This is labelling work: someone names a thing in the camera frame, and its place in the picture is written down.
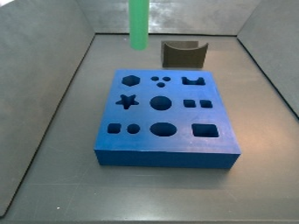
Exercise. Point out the green oval peg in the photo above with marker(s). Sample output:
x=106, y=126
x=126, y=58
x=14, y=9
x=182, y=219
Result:
x=138, y=13

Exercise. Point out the blue shape sorter block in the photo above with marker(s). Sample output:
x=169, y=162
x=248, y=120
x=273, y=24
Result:
x=166, y=120

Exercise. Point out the dark curved block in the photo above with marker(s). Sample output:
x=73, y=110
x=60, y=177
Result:
x=184, y=54

